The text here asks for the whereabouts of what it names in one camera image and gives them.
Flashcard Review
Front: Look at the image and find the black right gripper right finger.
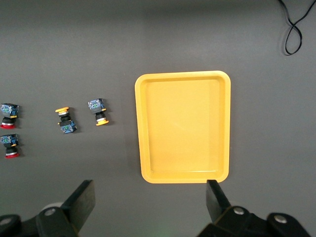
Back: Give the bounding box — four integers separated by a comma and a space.
197, 179, 312, 237

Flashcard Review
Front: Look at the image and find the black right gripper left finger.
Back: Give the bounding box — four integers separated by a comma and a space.
0, 179, 96, 237

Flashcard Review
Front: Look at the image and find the yellow push button switch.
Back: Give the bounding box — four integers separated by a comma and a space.
87, 98, 110, 127
54, 106, 78, 135

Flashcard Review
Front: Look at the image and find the yellow plastic tray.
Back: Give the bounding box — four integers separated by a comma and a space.
134, 71, 232, 185

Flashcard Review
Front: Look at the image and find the dark grey table cloth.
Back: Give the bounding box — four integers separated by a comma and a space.
0, 0, 316, 237

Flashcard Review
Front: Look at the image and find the red push button switch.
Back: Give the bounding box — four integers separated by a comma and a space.
0, 133, 20, 159
0, 103, 20, 129

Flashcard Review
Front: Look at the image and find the thin black loose cable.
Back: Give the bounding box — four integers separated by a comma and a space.
277, 0, 316, 56

